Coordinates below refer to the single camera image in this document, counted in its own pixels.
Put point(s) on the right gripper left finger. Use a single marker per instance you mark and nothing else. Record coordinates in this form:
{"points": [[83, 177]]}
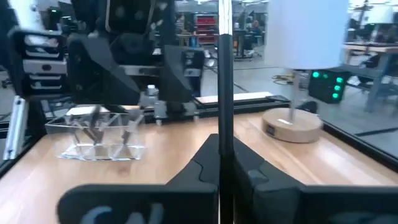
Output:
{"points": [[205, 168]]}

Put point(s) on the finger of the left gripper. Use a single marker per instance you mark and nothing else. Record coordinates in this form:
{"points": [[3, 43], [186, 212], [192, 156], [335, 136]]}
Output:
{"points": [[99, 81], [174, 77]]}

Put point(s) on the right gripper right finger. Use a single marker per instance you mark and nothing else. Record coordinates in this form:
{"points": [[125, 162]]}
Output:
{"points": [[245, 174]]}

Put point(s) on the medium black round brush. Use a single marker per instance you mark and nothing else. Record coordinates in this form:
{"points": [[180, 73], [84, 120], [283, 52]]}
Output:
{"points": [[93, 132]]}

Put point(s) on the black makeup pencil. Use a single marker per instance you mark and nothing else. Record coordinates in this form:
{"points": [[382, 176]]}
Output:
{"points": [[225, 93]]}

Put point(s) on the large black powder brush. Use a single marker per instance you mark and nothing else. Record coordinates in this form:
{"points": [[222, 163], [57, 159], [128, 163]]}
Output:
{"points": [[129, 133]]}

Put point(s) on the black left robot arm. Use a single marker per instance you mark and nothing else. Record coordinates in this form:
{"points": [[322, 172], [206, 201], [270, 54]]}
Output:
{"points": [[87, 15]]}

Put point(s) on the red storage shelves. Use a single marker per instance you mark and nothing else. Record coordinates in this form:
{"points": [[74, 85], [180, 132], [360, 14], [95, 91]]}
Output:
{"points": [[205, 28]]}

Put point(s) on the clear acrylic brush organizer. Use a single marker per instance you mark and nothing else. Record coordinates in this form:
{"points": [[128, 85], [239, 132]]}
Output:
{"points": [[102, 152]]}

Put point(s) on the silver aluminium profile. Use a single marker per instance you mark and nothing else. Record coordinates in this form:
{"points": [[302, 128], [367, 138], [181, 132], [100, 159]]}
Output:
{"points": [[15, 127]]}

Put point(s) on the person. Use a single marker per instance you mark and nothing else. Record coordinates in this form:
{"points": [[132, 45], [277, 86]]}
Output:
{"points": [[256, 27]]}

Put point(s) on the black box green lights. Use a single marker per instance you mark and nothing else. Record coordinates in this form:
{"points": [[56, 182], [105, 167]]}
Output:
{"points": [[326, 88]]}

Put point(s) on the white shade wooden base lamp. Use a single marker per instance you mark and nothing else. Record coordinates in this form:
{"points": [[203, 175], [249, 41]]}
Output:
{"points": [[306, 34]]}

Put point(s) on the wooden background table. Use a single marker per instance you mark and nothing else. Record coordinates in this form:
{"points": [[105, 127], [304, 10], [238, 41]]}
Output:
{"points": [[373, 48]]}

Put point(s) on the black aluminium table frame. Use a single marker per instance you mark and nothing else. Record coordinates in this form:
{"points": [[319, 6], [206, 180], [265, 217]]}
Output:
{"points": [[242, 109]]}

